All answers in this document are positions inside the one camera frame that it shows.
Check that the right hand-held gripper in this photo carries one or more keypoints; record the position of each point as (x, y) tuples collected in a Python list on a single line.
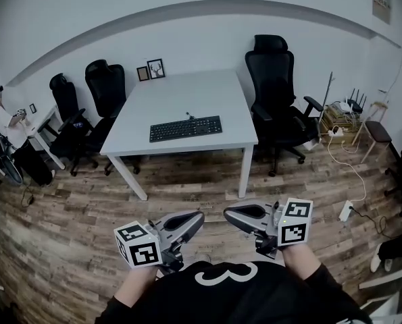
[(293, 232)]

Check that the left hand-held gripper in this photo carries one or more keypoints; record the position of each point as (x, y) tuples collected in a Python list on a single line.
[(143, 252)]

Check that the black keyboard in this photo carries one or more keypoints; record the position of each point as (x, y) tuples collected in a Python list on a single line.
[(186, 128)]

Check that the person's right forearm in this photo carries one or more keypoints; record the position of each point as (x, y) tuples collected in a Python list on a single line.
[(297, 260)]

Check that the person's left forearm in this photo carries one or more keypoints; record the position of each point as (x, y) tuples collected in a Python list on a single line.
[(137, 283)]

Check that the person's black printed shirt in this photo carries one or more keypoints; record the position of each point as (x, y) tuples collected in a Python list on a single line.
[(234, 299)]

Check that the long white power strip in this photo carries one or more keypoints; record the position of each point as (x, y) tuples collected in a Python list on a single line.
[(345, 211)]

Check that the small white power strip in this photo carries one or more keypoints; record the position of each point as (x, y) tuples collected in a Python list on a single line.
[(335, 132)]

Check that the black headrest office chair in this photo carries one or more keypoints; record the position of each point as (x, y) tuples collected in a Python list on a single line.
[(275, 89)]

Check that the white square table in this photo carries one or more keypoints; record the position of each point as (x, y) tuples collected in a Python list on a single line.
[(187, 93)]

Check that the wooden crate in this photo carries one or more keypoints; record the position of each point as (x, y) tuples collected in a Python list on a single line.
[(337, 121)]

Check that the leaning thin panel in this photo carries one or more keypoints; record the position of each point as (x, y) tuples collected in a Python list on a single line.
[(326, 100)]

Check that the white router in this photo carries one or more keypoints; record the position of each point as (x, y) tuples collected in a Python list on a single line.
[(343, 106)]

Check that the wooden stool with dark seat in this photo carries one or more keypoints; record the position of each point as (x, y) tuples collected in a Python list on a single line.
[(378, 132)]

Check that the black router with antennas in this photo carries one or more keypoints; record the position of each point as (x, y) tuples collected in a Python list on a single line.
[(357, 105)]

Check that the small white desk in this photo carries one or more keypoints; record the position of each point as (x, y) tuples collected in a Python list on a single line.
[(47, 120)]

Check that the bicycle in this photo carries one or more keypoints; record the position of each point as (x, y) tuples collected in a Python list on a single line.
[(8, 167)]

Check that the white furniture frame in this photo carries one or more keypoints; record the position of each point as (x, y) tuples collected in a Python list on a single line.
[(386, 280)]

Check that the brown picture frame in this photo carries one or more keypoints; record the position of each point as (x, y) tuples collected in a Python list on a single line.
[(142, 74)]

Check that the black deer picture frame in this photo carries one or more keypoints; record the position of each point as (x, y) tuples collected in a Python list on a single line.
[(156, 69)]

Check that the black wall socket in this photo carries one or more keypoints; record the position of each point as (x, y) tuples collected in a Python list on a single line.
[(32, 108)]

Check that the wall poster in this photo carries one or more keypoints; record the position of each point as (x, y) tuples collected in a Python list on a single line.
[(381, 2)]

